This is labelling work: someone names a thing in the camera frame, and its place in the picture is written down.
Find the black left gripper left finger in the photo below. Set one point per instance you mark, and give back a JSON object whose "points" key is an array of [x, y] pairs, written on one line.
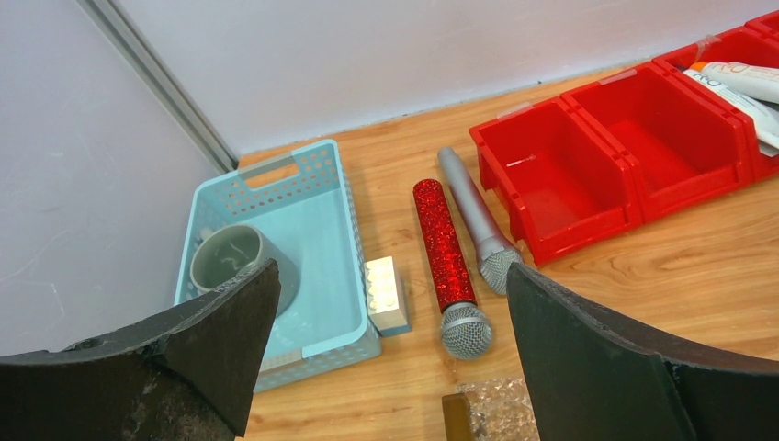
{"points": [[186, 373]]}

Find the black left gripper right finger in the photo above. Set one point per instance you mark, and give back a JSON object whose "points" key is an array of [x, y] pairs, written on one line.
{"points": [[596, 374]]}

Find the grey green mug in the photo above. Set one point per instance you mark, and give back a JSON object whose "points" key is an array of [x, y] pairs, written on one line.
{"points": [[235, 250]]}

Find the white toothpaste tube left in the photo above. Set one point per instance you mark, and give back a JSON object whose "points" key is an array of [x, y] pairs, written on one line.
{"points": [[765, 119]]}

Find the white toothpaste tube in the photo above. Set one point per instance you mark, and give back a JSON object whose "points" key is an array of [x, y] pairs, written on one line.
{"points": [[765, 119], [759, 82]]}

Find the white toothpaste tube middle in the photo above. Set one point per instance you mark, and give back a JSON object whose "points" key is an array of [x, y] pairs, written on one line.
{"points": [[759, 82]]}

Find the red glitter microphone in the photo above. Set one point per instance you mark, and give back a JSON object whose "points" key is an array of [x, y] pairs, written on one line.
{"points": [[466, 333]]}

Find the silver microphone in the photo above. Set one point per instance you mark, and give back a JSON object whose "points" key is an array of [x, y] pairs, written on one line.
{"points": [[495, 253]]}

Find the light blue plastic basket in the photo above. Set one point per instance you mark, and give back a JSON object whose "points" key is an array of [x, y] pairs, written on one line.
{"points": [[302, 202]]}

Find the white toy brick block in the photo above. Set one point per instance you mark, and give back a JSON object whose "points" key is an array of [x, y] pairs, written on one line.
{"points": [[386, 298]]}

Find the red bin with toothbrushes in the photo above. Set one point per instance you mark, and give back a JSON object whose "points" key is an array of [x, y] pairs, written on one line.
{"points": [[767, 24]]}

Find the left aluminium frame post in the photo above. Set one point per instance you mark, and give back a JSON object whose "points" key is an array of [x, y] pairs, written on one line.
{"points": [[113, 20]]}

